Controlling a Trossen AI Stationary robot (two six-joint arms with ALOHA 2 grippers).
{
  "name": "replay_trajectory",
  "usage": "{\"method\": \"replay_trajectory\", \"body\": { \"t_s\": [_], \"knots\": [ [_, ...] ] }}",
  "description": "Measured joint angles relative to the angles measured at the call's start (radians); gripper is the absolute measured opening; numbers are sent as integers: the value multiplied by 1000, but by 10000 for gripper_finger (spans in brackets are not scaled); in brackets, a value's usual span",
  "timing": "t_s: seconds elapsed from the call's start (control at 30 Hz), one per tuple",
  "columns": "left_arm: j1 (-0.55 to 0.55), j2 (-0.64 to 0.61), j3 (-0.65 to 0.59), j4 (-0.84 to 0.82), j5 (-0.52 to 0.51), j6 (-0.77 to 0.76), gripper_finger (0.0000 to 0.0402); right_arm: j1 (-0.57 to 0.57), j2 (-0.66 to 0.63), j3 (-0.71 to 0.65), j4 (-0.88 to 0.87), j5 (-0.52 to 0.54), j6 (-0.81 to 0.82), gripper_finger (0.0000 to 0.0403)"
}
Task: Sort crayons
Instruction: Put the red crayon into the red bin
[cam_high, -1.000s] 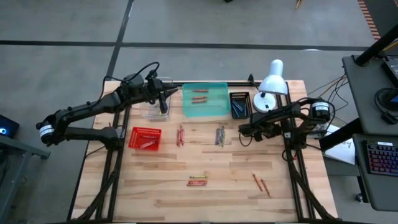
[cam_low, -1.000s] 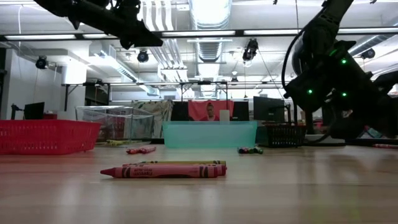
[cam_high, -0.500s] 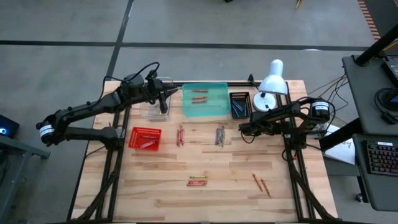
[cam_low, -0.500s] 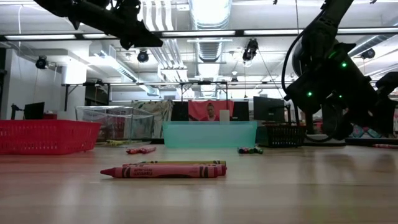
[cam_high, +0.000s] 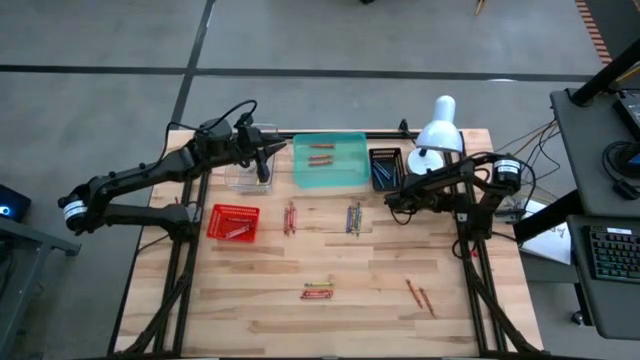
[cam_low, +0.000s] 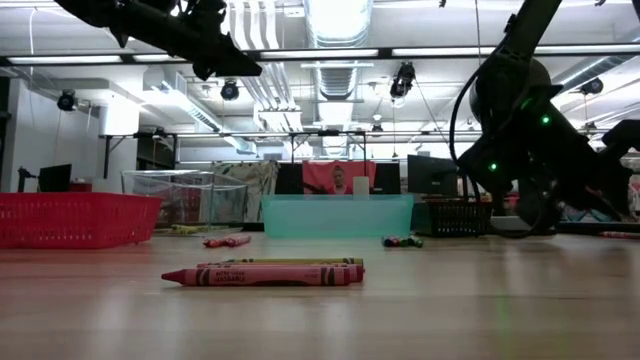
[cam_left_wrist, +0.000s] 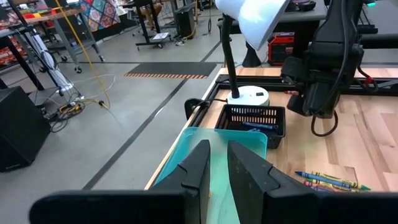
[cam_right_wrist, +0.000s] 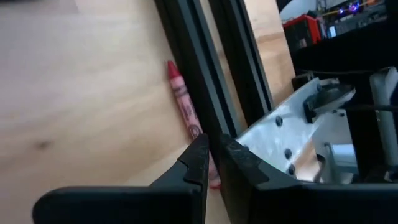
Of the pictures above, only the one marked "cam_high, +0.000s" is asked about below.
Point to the black caster wheel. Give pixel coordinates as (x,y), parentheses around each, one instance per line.
(578,318)

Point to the grey desk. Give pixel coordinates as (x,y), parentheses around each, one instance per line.
(580,150)

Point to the clear plastic bin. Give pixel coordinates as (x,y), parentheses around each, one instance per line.
(240,182)

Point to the black laptop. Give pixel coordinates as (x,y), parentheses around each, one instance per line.
(631,112)

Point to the black support beam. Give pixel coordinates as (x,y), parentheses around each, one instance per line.
(545,217)

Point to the white desk lamp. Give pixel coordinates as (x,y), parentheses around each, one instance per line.
(442,130)

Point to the black box with blue light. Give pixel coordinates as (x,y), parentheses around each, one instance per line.
(10,202)

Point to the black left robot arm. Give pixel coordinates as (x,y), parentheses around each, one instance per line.
(145,172)

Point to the white paper sheet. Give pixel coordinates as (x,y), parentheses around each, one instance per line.
(550,240)

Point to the grey keyboard tray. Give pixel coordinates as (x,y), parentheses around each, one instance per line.
(610,310)

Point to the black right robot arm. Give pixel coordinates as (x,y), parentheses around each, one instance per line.
(465,172)

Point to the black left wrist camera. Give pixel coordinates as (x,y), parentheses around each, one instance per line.
(216,131)

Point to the black slanted pole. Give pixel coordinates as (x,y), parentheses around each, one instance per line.
(607,75)

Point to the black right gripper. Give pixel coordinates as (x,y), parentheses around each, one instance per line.
(432,195)

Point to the black headphones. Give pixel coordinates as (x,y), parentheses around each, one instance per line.
(624,190)

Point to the black backlit keyboard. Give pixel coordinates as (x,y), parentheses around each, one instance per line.
(617,252)

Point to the black plastic basket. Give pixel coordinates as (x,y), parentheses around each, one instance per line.
(387,152)

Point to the red plastic basket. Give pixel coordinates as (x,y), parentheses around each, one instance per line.
(235,235)

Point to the teal plastic bin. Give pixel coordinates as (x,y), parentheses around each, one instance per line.
(345,175)

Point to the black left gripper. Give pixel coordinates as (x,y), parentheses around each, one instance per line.
(240,150)

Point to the black hazard-striped floor mat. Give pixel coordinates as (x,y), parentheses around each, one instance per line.
(625,20)

